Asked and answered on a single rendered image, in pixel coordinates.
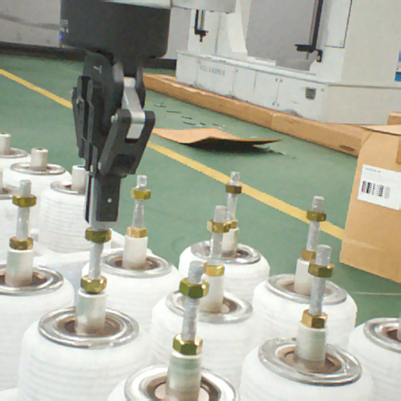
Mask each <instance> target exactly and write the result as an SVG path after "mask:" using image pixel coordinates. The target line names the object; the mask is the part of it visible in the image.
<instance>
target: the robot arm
mask: <svg viewBox="0 0 401 401"><path fill-rule="evenodd" d="M60 5H61V12H60V26H59V41H60V43H62V44H63V45H64V46H65V47H69V48H73V49H78V51H84V52H86V55H85V59H84V64H83V65H84V67H83V75H80V76H79V78H78V83H77V87H74V86H73V89H72V91H71V98H72V105H73V121H74V122H75V130H76V139H77V147H78V148H77V153H78V155H79V158H84V160H83V167H84V170H85V171H86V172H90V173H89V174H87V179H86V188H85V200H84V209H83V218H84V220H85V221H86V222H87V223H88V224H89V225H90V226H91V227H92V228H94V229H113V228H117V227H118V226H119V222H120V210H121V199H122V188H123V179H122V178H126V177H127V175H135V174H136V171H137V168H138V166H139V164H140V162H141V158H142V154H143V152H144V150H145V148H146V145H147V143H148V140H149V137H150V135H151V132H152V130H153V127H154V125H155V122H156V117H155V113H154V111H153V110H142V109H143V108H144V106H145V98H146V87H145V85H144V79H143V66H142V65H143V60H144V59H146V58H152V59H156V58H161V57H163V56H164V55H165V54H166V52H167V45H168V36H169V26H170V16H171V7H174V6H176V7H179V8H184V10H188V9H193V10H201V11H210V12H211V13H213V12H219V13H226V14H230V13H235V7H236V0H60Z"/></svg>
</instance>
